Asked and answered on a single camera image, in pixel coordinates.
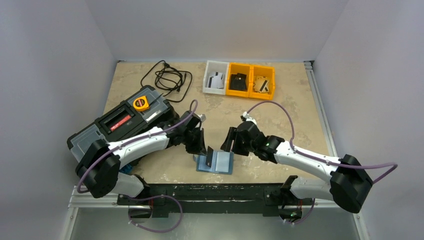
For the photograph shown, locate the black coiled cable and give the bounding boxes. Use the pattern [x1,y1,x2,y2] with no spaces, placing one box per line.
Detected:
[140,60,193,104]

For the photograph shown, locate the yellow tape measure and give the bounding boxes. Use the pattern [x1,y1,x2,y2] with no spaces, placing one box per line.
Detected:
[132,95,150,112]

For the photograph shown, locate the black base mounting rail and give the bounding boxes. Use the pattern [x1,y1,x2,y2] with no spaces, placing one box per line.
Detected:
[117,183,313,220]

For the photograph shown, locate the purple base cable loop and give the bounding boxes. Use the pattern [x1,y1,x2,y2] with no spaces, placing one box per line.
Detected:
[127,194,184,233]

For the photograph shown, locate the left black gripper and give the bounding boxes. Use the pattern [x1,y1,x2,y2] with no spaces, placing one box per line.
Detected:
[181,127,207,156]

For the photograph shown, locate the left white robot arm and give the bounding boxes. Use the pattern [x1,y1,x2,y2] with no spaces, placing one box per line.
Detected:
[75,111,207,205]

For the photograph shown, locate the aluminium frame rail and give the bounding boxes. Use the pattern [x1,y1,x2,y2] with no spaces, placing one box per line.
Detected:
[303,61,335,152]

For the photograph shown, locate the gold cards in bin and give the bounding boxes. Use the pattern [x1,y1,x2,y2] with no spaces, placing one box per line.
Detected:
[253,75,270,93]

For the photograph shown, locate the right yellow plastic bin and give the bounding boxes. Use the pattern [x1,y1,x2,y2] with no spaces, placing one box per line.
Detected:
[249,65,276,100]

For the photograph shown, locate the white plastic bin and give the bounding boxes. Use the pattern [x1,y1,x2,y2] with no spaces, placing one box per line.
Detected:
[202,60,230,95]

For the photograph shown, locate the black card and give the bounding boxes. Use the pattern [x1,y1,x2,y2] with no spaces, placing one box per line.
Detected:
[205,146,214,168]

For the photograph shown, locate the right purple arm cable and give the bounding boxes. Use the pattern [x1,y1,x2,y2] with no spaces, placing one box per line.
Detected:
[243,100,398,185]

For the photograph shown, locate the yellow plastic bin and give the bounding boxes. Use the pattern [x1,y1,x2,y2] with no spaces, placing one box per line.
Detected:
[249,65,276,100]
[225,62,252,98]

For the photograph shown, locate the black tool box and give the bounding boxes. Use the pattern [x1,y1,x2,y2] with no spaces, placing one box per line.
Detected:
[67,85,180,162]

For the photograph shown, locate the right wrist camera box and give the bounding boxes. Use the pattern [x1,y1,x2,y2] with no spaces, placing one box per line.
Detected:
[240,111,257,125]

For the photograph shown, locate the left yellow plastic bin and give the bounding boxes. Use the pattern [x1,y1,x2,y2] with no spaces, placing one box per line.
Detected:
[225,62,252,98]

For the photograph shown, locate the black cards in bin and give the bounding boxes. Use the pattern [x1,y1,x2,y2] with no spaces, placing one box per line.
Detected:
[229,73,248,92]

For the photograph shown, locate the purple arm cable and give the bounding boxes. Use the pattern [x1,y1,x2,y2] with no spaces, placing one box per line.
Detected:
[243,100,398,185]
[76,99,199,195]

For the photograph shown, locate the white cards in bin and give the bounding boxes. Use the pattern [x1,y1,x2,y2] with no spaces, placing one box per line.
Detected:
[205,71,224,89]

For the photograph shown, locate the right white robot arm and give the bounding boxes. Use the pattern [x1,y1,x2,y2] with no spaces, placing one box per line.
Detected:
[220,121,373,214]

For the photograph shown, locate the blue card holder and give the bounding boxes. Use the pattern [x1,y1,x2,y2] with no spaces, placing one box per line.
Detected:
[193,150,234,175]

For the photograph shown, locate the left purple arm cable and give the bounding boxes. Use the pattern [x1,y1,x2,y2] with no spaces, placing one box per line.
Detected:
[76,99,199,195]

